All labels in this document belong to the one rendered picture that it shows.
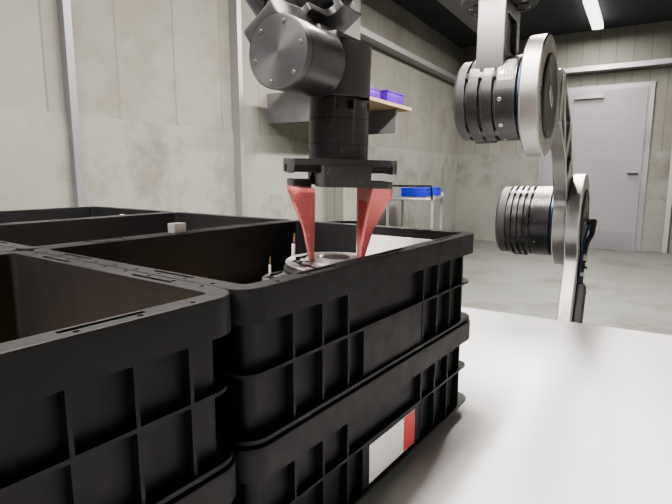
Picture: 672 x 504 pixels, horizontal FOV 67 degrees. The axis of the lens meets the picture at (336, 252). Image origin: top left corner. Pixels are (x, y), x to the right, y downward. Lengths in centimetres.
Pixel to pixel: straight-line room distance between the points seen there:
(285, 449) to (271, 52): 30
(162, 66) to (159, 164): 58
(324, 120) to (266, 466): 29
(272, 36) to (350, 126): 11
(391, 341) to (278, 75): 26
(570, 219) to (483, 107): 47
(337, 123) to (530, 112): 47
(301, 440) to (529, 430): 35
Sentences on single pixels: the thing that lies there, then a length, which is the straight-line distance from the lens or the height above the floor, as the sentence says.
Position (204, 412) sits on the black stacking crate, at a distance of 33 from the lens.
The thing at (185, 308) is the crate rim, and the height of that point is 93.
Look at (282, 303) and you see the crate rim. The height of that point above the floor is 92.
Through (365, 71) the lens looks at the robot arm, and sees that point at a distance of 49.
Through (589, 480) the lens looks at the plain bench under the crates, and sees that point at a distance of 61.
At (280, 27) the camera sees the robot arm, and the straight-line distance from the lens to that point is 42.
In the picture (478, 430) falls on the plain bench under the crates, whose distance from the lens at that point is 66.
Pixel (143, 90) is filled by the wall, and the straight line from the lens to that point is 324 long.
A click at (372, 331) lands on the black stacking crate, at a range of 46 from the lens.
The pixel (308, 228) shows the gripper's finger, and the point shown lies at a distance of 48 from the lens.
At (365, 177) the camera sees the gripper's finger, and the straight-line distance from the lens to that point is 47.
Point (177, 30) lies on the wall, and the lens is 349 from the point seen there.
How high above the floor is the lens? 100
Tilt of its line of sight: 9 degrees down
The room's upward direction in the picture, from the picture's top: straight up
